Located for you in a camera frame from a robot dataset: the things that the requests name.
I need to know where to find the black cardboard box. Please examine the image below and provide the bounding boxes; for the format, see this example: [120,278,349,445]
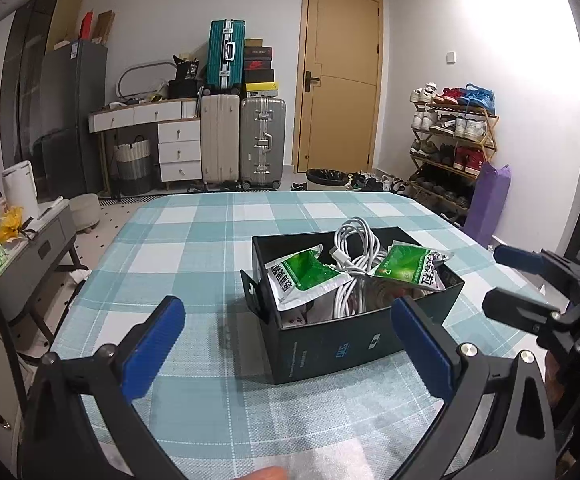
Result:
[240,227,466,386]

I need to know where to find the beige hard suitcase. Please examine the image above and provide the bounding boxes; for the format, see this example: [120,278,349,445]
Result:
[200,92,243,192]

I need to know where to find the grey white laundry basket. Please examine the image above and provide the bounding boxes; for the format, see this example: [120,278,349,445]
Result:
[114,135,151,196]

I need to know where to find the teal white checked tablecloth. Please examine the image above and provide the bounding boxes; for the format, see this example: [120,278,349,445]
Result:
[50,190,566,480]

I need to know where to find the teal hard suitcase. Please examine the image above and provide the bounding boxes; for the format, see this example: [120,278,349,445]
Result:
[206,19,247,95]

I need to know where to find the black paper bag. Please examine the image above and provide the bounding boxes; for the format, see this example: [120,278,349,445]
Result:
[174,55,201,81]

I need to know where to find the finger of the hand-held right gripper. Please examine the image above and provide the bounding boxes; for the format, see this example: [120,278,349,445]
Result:
[481,287,580,356]
[493,245,580,303]

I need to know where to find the silver hard suitcase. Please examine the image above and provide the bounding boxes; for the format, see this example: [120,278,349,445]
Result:
[239,97,287,191]

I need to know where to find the tall flat cardboard sheet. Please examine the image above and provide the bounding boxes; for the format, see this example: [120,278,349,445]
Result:
[44,0,85,53]

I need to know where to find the brown cardboard piece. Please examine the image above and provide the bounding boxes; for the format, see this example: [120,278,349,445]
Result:
[92,10,115,46]

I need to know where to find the grey refrigerator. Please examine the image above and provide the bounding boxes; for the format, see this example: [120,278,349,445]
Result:
[40,40,108,201]

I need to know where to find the tan wooden door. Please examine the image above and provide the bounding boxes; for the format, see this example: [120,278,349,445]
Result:
[294,0,385,173]

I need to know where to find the green white foil packet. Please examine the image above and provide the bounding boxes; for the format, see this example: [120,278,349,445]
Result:
[370,240,456,292]
[265,244,351,311]

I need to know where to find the bin with black liner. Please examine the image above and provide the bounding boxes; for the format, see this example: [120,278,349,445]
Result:
[306,168,348,192]

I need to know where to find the round white stool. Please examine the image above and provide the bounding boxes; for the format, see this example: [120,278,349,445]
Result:
[70,194,101,233]

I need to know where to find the person's left hand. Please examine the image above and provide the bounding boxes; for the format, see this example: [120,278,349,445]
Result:
[240,466,291,480]

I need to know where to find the pile of loose shoes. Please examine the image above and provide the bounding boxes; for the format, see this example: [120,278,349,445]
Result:
[290,171,411,196]

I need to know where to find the rows of sneakers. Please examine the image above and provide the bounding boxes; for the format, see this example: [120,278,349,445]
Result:
[410,82,496,206]

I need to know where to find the purple rolled mat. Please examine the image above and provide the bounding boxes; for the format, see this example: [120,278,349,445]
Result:
[462,162,511,248]

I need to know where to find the oval chrome mirror frame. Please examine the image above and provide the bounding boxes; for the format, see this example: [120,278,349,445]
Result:
[114,61,177,102]

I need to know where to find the yellow plastic bag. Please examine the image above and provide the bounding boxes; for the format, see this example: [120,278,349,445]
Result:
[0,205,26,243]

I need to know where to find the white dresser desk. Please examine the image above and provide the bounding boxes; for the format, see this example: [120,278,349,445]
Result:
[88,99,203,193]

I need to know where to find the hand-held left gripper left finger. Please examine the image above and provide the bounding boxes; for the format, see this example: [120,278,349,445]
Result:
[20,296,187,480]

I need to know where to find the white cable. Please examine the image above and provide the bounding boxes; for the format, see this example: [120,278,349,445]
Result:
[320,216,395,318]

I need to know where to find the wooden shoe rack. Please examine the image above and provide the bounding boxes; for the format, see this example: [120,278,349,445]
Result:
[409,85,500,223]

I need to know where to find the dark glossy wardrobe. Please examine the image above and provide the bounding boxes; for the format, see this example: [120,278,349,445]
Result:
[0,0,65,181]

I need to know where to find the black storage case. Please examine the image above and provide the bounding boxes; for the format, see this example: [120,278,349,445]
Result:
[168,79,203,100]

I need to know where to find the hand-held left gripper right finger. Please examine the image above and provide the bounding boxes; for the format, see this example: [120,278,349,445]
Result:
[390,296,558,480]

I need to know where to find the white floor appliance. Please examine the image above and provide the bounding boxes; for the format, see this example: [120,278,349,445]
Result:
[2,161,40,218]

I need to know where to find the grey side cabinet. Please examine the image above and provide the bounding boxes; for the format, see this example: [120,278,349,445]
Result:
[0,197,90,356]

